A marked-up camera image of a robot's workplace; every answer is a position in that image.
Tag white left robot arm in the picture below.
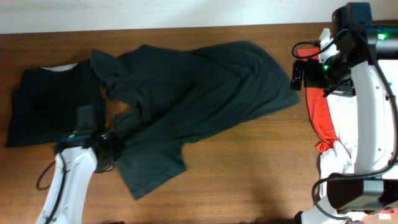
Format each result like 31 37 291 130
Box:
36 131 121 224

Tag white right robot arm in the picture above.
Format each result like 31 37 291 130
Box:
290 2 397 223

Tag folded black garment stack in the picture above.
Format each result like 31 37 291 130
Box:
5 60 106 147

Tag white crumpled t-shirt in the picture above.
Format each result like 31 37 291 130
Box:
320 60 397 179

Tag white folded garment underneath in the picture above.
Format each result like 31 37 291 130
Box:
42 63 78 72

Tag red garment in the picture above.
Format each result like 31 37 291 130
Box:
297 47 339 154

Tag dark green t-shirt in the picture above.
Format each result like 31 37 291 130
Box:
90 41 300 199

